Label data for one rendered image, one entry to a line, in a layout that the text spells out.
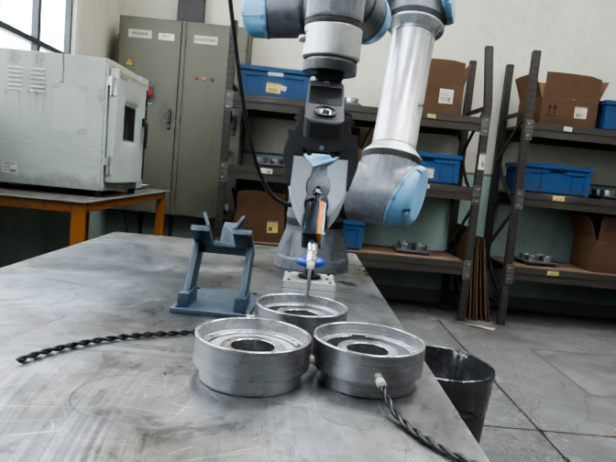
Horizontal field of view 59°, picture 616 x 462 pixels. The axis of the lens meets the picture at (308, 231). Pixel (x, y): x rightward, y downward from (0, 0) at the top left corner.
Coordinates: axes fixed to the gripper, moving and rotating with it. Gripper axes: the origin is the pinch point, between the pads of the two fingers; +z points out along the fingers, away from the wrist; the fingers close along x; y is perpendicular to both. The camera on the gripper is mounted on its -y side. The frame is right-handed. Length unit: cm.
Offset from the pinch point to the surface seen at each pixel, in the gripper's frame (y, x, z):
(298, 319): -15.4, 0.5, 9.5
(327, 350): -24.2, -2.6, 9.6
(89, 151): 184, 111, -6
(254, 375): -28.1, 3.3, 11.0
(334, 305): -7.0, -3.3, 9.7
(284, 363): -27.1, 1.0, 10.1
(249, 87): 331, 61, -63
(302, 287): 0.4, 0.8, 9.4
